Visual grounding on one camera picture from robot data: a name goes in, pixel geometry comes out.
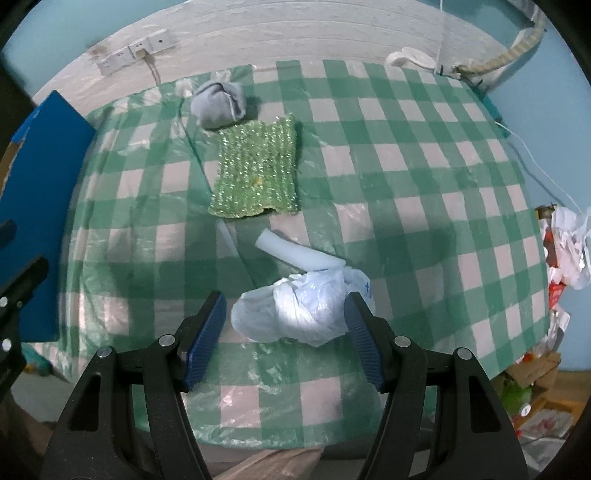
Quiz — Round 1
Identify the cardboard box with blue outside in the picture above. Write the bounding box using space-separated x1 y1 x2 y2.
0 90 98 343

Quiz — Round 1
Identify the pile of colourful packaging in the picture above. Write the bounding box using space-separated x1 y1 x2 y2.
501 277 583 445

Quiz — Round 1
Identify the white plastic trash bag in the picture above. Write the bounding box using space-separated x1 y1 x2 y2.
547 205 591 291

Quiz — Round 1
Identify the white cable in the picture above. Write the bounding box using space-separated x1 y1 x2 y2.
496 117 585 215

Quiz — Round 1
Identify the green checkered plastic tablecloth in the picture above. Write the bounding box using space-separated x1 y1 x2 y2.
58 60 555 450

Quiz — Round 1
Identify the beige ribbed hose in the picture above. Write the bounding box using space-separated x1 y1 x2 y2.
455 4 548 77

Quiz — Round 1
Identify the white foam tube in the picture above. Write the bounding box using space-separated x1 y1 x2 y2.
256 229 346 273

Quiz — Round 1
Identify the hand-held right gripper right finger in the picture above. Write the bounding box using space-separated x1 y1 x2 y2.
344 292 527 480

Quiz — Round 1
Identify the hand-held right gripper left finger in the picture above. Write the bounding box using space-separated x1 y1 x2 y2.
54 290 228 480

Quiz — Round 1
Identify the grey plug cable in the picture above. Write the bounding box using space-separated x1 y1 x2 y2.
142 52 163 86

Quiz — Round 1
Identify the grey sock ball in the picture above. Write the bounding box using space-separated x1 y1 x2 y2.
191 80 247 129

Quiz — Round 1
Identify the green bubble wrap sheet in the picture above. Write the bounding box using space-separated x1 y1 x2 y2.
208 115 303 219

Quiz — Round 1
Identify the thin white cord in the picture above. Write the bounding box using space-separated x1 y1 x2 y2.
434 0 451 70

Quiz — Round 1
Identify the brown cardboard piece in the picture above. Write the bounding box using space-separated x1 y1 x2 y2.
217 445 324 480

